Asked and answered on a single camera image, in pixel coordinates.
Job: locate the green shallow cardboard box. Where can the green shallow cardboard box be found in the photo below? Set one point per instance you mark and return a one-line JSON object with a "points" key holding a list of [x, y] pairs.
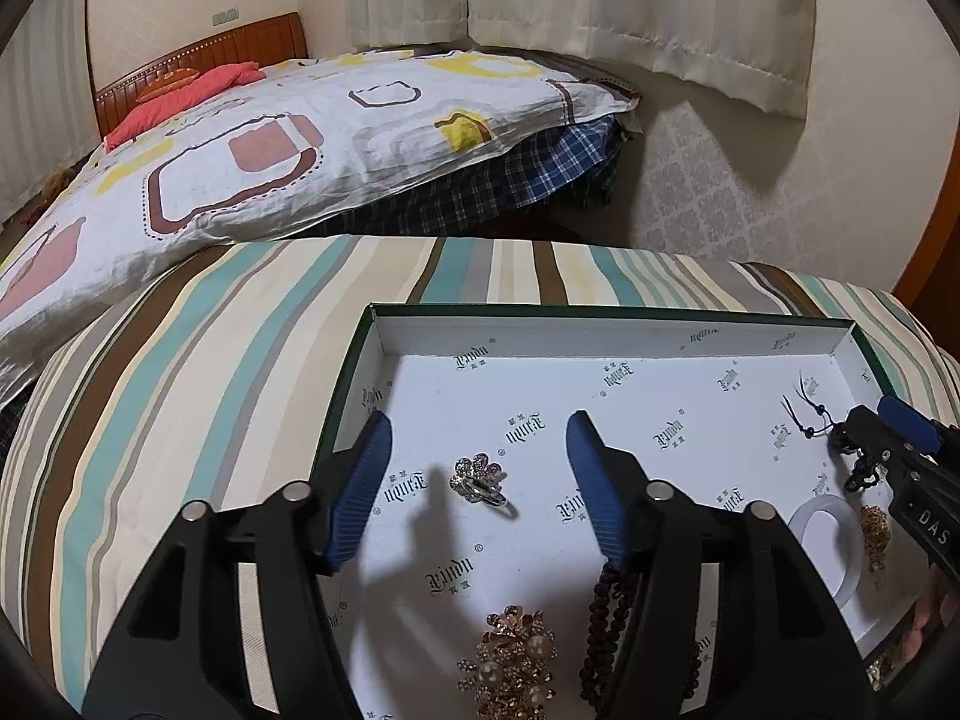
{"points": [[479, 508]]}

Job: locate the wall socket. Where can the wall socket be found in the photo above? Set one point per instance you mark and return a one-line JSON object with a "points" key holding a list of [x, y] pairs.
{"points": [[225, 16]]}

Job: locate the wooden door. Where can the wooden door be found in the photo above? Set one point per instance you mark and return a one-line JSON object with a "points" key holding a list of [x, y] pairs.
{"points": [[933, 244]]}

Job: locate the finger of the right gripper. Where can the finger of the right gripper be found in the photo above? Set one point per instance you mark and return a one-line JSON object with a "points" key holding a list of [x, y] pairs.
{"points": [[870, 441], [921, 432]]}

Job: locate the red pillow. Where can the red pillow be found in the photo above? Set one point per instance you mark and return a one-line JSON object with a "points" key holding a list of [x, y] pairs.
{"points": [[155, 111]]}

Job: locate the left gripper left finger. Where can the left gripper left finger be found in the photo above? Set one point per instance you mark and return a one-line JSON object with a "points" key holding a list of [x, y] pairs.
{"points": [[175, 649]]}

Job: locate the blue plaid blanket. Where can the blue plaid blanket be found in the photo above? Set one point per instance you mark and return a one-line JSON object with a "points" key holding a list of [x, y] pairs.
{"points": [[514, 196]]}

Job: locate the white patterned quilt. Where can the white patterned quilt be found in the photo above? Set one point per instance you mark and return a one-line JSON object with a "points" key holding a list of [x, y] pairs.
{"points": [[309, 141]]}

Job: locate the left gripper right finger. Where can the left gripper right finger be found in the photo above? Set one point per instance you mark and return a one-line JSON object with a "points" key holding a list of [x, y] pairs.
{"points": [[728, 617]]}

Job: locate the left side striped curtain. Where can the left side striped curtain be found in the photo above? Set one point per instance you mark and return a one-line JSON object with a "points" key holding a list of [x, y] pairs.
{"points": [[48, 118]]}

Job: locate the cream window curtain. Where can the cream window curtain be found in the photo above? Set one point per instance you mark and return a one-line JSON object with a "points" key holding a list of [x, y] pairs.
{"points": [[757, 51]]}

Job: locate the striped bed cover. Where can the striped bed cover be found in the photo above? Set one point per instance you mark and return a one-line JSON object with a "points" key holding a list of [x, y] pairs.
{"points": [[214, 380]]}

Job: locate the person's hand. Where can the person's hand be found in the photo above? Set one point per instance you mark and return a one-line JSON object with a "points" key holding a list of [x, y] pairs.
{"points": [[935, 608]]}

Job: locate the wooden headboard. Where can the wooden headboard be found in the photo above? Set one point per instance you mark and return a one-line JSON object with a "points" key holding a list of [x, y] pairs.
{"points": [[267, 42]]}

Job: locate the gold pearl brooch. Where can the gold pearl brooch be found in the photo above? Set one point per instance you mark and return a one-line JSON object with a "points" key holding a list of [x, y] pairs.
{"points": [[510, 674]]}

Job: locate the white jade bangle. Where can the white jade bangle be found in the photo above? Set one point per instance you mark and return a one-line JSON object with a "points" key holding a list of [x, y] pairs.
{"points": [[828, 529]]}

